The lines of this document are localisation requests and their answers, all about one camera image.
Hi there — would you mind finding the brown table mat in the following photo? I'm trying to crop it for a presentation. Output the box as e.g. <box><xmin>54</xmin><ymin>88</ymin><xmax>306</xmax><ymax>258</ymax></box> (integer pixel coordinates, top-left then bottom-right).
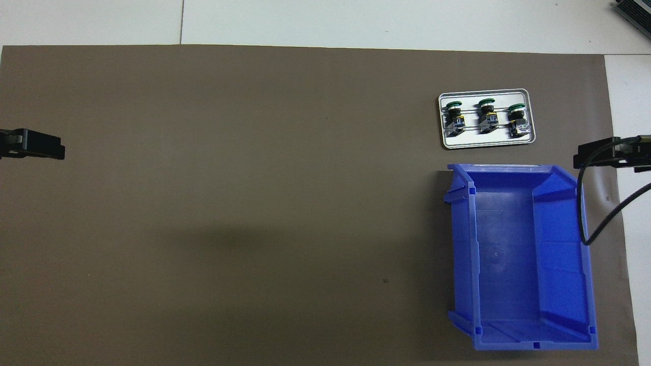
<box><xmin>0</xmin><ymin>45</ymin><xmax>640</xmax><ymax>366</ymax></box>

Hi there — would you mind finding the grey metal tray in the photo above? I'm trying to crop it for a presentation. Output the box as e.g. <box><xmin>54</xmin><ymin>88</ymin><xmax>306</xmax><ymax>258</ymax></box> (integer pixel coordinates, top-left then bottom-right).
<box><xmin>438</xmin><ymin>89</ymin><xmax>537</xmax><ymax>150</ymax></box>

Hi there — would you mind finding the grey ribbed device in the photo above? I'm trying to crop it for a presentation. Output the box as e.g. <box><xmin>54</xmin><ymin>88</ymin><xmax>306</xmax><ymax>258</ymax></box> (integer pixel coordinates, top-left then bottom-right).
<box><xmin>612</xmin><ymin>0</ymin><xmax>651</xmax><ymax>27</ymax></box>

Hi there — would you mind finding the blue plastic storage bin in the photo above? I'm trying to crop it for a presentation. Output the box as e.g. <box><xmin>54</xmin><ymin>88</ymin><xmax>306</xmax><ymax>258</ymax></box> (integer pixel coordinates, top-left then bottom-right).
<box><xmin>442</xmin><ymin>163</ymin><xmax>599</xmax><ymax>351</ymax></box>

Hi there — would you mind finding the green mushroom push button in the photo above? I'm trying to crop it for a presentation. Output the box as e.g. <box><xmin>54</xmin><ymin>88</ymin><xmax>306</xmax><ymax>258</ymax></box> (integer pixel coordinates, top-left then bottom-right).
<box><xmin>443</xmin><ymin>101</ymin><xmax>466</xmax><ymax>137</ymax></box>
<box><xmin>476</xmin><ymin>98</ymin><xmax>501</xmax><ymax>134</ymax></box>
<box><xmin>507</xmin><ymin>103</ymin><xmax>532</xmax><ymax>139</ymax></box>

